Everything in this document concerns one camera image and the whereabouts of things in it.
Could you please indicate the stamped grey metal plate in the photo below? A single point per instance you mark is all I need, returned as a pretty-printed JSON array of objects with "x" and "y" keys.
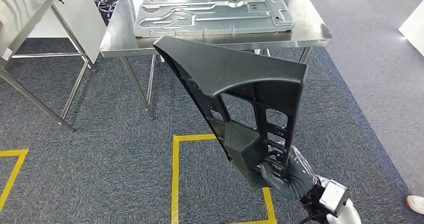
[{"x": 215, "y": 17}]

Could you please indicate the white cabinet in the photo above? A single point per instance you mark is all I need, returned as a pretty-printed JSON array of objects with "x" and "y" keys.
[{"x": 82, "y": 17}]

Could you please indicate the white board panel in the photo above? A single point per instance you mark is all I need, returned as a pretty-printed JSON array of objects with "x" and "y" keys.
[{"x": 414, "y": 30}]

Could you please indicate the yellow floor tape square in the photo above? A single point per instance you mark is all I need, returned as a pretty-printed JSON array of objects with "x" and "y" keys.
[
  {"x": 175, "y": 182},
  {"x": 15, "y": 173}
]

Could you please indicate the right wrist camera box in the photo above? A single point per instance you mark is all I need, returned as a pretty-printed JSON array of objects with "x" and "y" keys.
[{"x": 333, "y": 196}]

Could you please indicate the stainless steel workbench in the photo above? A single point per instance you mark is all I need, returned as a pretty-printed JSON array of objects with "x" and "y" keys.
[{"x": 119, "y": 40}]

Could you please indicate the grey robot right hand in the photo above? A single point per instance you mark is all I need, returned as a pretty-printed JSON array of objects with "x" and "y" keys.
[{"x": 298, "y": 186}]

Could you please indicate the person's foot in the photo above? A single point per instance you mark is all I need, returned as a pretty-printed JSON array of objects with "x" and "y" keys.
[{"x": 415, "y": 204}]

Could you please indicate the black plastic panel part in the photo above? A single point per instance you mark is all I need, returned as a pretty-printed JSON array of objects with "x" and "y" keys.
[{"x": 225, "y": 67}]

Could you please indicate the stainless steel side table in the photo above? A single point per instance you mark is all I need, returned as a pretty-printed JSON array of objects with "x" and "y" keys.
[{"x": 20, "y": 11}]

